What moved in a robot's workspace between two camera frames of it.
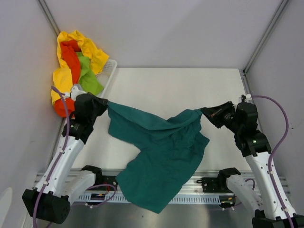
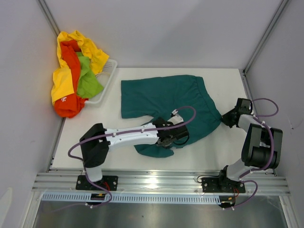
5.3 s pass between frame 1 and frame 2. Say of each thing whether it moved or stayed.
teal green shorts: moved
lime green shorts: stayed
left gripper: moved
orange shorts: stayed
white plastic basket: stayed
